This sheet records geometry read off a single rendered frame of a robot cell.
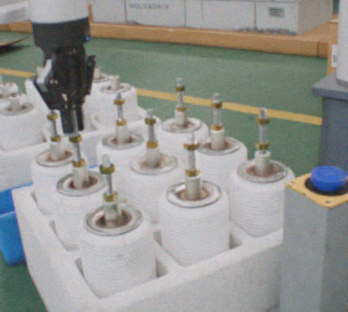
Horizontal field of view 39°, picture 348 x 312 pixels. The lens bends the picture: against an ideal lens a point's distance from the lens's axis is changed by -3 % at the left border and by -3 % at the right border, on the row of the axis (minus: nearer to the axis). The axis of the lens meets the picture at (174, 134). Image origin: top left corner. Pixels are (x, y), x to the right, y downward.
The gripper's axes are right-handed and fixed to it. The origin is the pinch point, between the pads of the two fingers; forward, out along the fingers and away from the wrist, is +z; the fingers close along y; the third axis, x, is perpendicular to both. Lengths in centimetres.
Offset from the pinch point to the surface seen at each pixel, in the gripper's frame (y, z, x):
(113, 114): 41.2, 14.7, 15.1
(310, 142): 82, 35, -26
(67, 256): -8.0, 17.1, -0.9
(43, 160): 5.4, 9.6, 10.1
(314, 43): 191, 29, -19
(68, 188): -1.9, 9.8, 1.2
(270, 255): 1.3, 18.6, -27.3
